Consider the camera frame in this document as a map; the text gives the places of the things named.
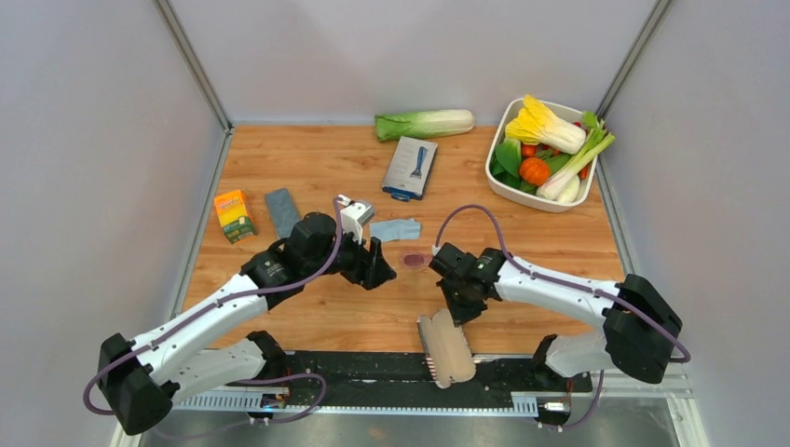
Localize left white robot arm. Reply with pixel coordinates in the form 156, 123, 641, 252
96, 212, 397, 435

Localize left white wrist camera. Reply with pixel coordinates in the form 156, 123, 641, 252
336, 195, 375, 245

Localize grey razor package box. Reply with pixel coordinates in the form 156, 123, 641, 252
381, 137, 439, 202

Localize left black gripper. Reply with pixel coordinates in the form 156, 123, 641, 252
305, 222, 397, 290

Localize grey glasses case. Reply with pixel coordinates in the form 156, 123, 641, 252
265, 188, 301, 238

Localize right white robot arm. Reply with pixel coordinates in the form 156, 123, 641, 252
429, 243, 683, 390

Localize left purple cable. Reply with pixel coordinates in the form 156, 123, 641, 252
83, 196, 345, 427

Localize green leafy vegetable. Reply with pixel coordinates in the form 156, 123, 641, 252
489, 137, 523, 189

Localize newspaper print pouch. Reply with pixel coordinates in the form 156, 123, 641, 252
417, 308, 476, 389

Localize green white napa cabbage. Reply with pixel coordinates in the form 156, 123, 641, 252
374, 109, 475, 142

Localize white rectangular tray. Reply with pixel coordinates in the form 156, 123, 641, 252
485, 98, 598, 213

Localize green white leek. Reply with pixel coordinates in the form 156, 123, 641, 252
537, 111, 615, 203

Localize orange green carton box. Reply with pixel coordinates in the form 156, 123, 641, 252
213, 190, 257, 244

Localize small orange pumpkin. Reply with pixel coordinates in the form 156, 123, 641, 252
519, 156, 552, 186

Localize yellow white bok choy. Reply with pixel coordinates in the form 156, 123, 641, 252
505, 95, 587, 155

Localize pink transparent sunglasses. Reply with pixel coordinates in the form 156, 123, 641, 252
402, 252, 431, 269

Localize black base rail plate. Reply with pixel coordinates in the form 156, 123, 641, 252
257, 351, 593, 410

